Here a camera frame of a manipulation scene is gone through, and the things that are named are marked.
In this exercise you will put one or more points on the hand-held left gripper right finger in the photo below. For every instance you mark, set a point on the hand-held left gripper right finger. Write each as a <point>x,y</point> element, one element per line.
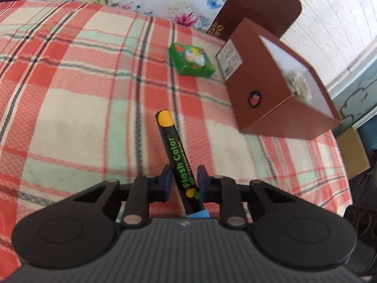
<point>203,188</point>

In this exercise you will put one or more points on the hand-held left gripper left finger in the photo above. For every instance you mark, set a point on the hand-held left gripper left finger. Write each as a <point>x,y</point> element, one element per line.
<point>167,182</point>

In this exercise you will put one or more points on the black marker with orange cap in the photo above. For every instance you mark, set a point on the black marker with orange cap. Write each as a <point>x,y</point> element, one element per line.
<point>176,156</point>

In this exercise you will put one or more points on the brown cardboard box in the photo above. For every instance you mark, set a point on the brown cardboard box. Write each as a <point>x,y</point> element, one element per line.
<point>253,73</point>

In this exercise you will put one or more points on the small green printed box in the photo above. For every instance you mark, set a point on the small green printed box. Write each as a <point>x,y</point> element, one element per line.
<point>191,60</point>

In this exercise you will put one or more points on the plaid blanket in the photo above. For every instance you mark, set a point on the plaid blanket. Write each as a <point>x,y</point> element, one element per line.
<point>73,94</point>

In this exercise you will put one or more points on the tan cardboard box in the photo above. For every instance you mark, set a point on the tan cardboard box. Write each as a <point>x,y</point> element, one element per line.
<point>353,153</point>

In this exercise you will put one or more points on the black object with round holes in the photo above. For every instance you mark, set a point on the black object with round holes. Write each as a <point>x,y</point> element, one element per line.
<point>363,235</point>

